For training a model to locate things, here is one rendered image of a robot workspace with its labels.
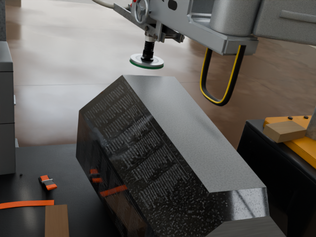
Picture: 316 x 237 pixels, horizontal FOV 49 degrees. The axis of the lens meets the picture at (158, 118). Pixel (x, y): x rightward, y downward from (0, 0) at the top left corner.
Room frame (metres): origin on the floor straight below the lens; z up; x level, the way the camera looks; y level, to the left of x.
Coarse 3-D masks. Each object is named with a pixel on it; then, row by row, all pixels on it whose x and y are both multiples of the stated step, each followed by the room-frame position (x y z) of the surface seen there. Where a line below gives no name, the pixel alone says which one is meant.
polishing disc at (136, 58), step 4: (132, 56) 2.10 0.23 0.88; (136, 56) 2.11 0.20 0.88; (140, 56) 2.13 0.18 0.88; (156, 56) 2.19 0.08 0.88; (132, 60) 2.04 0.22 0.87; (136, 60) 2.04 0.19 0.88; (140, 60) 2.05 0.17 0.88; (156, 60) 2.11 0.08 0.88; (160, 60) 2.13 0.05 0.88; (140, 64) 2.00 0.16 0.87; (144, 64) 1.99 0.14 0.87; (148, 64) 2.00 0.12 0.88; (152, 64) 2.01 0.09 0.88; (156, 64) 2.03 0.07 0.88; (160, 64) 2.04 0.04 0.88
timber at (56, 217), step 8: (48, 208) 1.44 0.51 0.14; (56, 208) 1.45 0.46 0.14; (64, 208) 1.47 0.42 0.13; (48, 216) 1.38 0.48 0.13; (56, 216) 1.39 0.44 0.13; (64, 216) 1.41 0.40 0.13; (48, 224) 1.33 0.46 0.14; (56, 224) 1.34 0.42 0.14; (64, 224) 1.35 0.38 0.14; (48, 232) 1.28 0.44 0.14; (56, 232) 1.29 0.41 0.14; (64, 232) 1.30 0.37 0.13
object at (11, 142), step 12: (0, 48) 2.01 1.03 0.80; (0, 60) 1.82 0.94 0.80; (0, 72) 1.80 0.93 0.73; (12, 72) 1.83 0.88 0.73; (0, 84) 1.80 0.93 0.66; (12, 84) 1.83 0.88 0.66; (0, 96) 1.80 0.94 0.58; (12, 96) 1.83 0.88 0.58; (0, 108) 1.80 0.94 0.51; (12, 108) 1.83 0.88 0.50; (0, 120) 1.80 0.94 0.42; (12, 120) 1.83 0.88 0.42; (0, 132) 1.79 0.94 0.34; (12, 132) 1.83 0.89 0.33; (0, 144) 1.79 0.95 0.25; (12, 144) 1.83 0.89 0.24; (0, 156) 1.79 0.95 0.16; (12, 156) 1.83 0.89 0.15; (0, 168) 1.79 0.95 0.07; (12, 168) 1.82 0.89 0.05
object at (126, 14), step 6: (114, 6) 2.42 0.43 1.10; (120, 6) 2.36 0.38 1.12; (120, 12) 2.34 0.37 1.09; (126, 12) 2.26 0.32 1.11; (126, 18) 2.25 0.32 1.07; (132, 18) 2.19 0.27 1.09; (138, 24) 2.12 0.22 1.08; (144, 24) 2.06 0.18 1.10; (144, 30) 2.05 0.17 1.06; (150, 30) 1.99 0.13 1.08; (168, 30) 2.04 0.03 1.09; (156, 36) 1.87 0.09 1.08; (162, 36) 1.88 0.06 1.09; (168, 36) 1.92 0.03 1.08; (174, 36) 1.94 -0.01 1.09; (180, 36) 1.94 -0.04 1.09; (162, 42) 1.87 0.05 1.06; (180, 42) 1.94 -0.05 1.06
